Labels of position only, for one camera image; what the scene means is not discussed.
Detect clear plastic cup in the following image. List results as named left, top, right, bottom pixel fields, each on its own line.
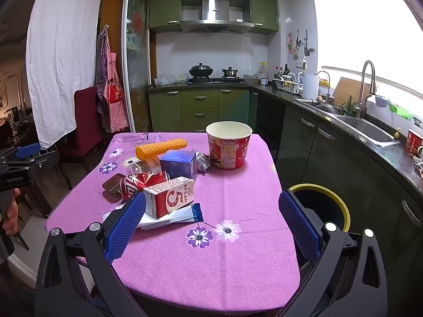
left=126, top=158, right=162, bottom=175

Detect yellow rimmed trash bin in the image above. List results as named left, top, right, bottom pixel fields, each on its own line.
left=288, top=184, right=351, bottom=238

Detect silver snack wrapper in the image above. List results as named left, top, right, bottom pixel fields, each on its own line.
left=192, top=151, right=211, bottom=174

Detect gas stove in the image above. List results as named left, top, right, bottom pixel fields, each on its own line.
left=188, top=77, right=248, bottom=85

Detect orange honeycomb roll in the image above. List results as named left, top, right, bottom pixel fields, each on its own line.
left=135, top=138, right=188, bottom=161

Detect steel sink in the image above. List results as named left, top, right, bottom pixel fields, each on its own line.
left=296, top=97, right=400, bottom=147

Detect blue cardboard box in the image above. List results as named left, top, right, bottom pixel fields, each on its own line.
left=159, top=150, right=198, bottom=180

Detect red paper bucket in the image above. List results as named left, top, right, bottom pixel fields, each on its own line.
left=205, top=122, right=253, bottom=170

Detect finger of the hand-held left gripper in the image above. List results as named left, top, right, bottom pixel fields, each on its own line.
left=15, top=143, right=61, bottom=176

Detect black wok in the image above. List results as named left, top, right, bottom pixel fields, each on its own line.
left=189, top=62, right=214, bottom=78

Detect dark stone countertop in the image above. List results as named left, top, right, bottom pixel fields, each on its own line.
left=148, top=79, right=423, bottom=202

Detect dark green base cabinets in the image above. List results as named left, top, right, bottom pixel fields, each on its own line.
left=249, top=89, right=423, bottom=304

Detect red covered chair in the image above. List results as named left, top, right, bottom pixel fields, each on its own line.
left=59, top=87, right=106, bottom=189

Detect steel range hood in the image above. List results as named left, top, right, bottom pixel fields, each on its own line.
left=180, top=0, right=254, bottom=34

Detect white hanging sheet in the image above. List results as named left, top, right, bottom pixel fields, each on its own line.
left=26, top=0, right=104, bottom=149

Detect white paper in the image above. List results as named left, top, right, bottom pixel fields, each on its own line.
left=102, top=209, right=186, bottom=232

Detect purple checkered apron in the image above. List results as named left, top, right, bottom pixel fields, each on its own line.
left=96, top=26, right=111, bottom=126

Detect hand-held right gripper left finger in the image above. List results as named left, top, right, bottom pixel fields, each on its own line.
left=35, top=191, right=148, bottom=317

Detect glass sliding door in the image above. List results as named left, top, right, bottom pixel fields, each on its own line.
left=122, top=0, right=153, bottom=133

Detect person's left hand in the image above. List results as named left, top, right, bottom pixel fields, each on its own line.
left=2, top=188, right=20, bottom=235

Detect wooden cutting board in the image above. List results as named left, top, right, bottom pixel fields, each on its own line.
left=332, top=77, right=364, bottom=106

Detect green vegetables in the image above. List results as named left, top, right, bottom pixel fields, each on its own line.
left=339, top=96, right=356, bottom=116

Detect green plastic holder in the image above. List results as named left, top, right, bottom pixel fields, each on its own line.
left=389, top=103, right=412, bottom=119

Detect dish rack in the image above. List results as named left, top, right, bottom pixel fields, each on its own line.
left=273, top=73, right=302, bottom=93

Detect red paper cup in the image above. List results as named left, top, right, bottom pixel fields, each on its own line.
left=406, top=128, right=423, bottom=154

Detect steel faucet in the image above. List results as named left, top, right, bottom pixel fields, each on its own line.
left=355, top=60, right=377, bottom=118

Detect purple floral tablecloth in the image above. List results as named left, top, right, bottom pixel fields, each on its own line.
left=44, top=132, right=301, bottom=307

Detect green wall cabinets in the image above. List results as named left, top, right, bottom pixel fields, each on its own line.
left=149, top=0, right=280, bottom=35

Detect red checkered apron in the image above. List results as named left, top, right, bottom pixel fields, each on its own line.
left=103, top=51, right=129, bottom=132

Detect red soda can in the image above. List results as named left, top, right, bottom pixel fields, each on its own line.
left=119, top=171, right=171, bottom=202

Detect red white milk carton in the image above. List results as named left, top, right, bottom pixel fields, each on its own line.
left=143, top=176, right=195, bottom=219

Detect green base cabinet with drawers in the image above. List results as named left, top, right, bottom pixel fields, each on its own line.
left=148, top=87, right=258, bottom=133

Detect plastic bags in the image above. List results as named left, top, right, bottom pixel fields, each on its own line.
left=154, top=73, right=189, bottom=87

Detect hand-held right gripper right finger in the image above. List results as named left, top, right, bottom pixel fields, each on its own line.
left=278, top=190, right=389, bottom=317

